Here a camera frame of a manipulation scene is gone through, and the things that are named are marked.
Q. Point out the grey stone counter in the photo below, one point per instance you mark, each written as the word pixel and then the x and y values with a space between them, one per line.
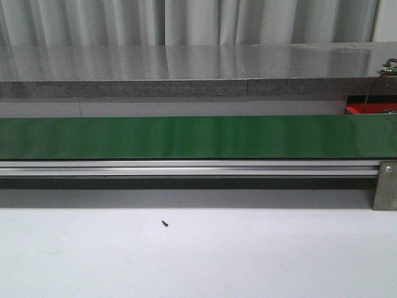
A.
pixel 320 69

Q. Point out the green conveyor belt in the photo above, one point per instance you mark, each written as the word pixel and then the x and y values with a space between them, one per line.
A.
pixel 271 136

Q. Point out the red plastic tray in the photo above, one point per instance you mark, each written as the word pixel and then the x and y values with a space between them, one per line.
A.
pixel 372 105

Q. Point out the small green circuit board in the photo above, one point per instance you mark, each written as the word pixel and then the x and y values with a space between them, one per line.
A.
pixel 390 68

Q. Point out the grey curtain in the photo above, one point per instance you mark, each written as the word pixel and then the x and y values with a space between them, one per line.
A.
pixel 86 23

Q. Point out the aluminium conveyor side rail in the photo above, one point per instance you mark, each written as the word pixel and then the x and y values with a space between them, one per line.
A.
pixel 191 168

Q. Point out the steel conveyor support bracket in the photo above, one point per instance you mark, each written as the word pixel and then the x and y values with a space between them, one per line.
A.
pixel 385 194

